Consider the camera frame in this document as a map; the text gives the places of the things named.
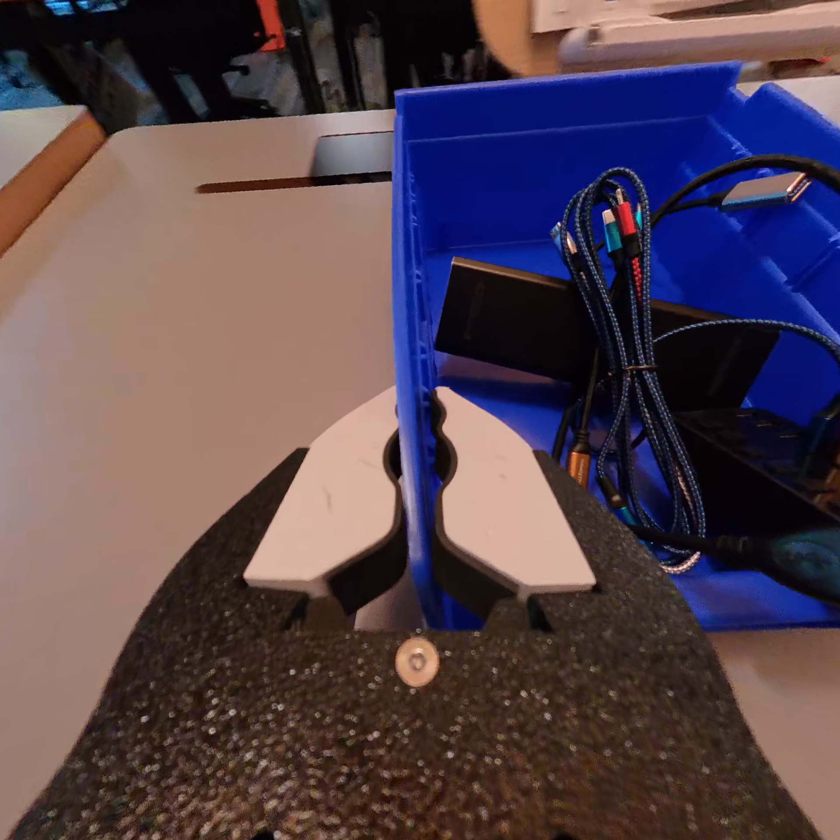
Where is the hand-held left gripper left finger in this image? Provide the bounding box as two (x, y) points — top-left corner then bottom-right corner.
(241, 386), (411, 614)

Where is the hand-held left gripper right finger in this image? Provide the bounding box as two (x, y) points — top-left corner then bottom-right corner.
(427, 386), (598, 623)

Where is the black cable with gold plug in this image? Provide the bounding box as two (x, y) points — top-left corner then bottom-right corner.
(553, 354), (634, 509)

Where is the black USB hub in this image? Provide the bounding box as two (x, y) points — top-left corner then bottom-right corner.
(434, 257), (781, 411)

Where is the blue plastic bin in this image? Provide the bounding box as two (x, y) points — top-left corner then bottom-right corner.
(392, 60), (840, 632)

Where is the white desk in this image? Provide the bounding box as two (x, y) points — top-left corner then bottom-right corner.
(0, 72), (840, 840)

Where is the black multiport hub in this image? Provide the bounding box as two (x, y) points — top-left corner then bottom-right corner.
(676, 407), (840, 526)

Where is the wood-edged white table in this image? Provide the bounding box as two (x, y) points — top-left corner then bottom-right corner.
(0, 105), (109, 258)

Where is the tan rounded object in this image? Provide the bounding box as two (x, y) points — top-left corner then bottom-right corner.
(472, 0), (567, 78)

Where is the pale blurred object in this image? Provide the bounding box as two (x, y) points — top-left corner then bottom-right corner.
(558, 7), (840, 70)

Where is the blue braided multi-plug cable bundle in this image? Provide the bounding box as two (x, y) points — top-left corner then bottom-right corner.
(554, 167), (706, 573)

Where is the dark thick cable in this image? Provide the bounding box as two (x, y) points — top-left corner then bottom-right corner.
(640, 525), (840, 601)

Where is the black cable with silver plug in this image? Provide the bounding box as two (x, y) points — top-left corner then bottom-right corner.
(646, 152), (840, 231)

